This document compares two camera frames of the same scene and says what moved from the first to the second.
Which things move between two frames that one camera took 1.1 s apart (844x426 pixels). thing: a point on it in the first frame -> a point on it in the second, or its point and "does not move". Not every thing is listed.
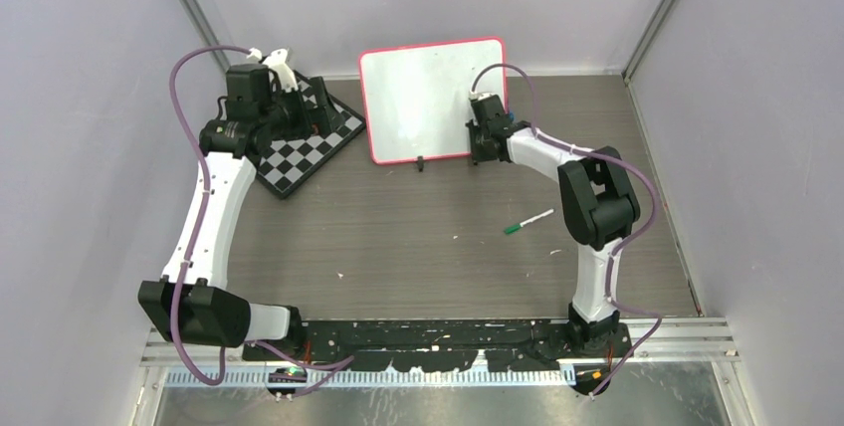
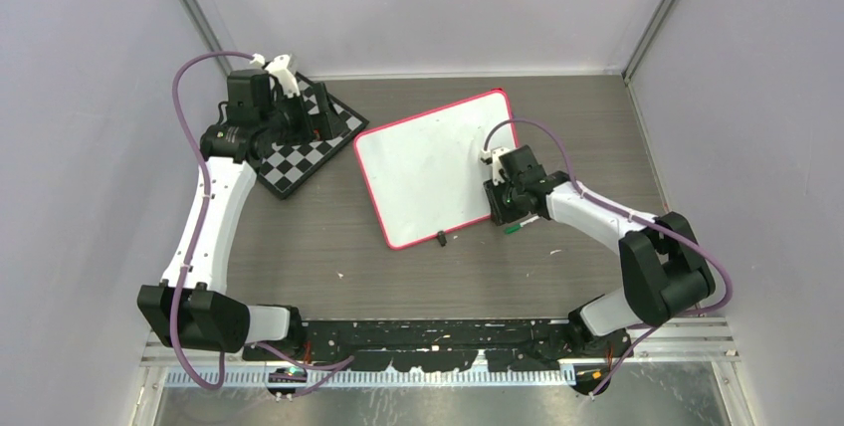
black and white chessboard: x=289 y=163 does not move
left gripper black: x=311 y=123 does not move
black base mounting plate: x=439 y=344 does not move
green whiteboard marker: x=515 y=227 does not move
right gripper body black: x=478 y=147 -> x=505 y=201
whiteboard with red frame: x=417 y=99 -> x=425 y=173
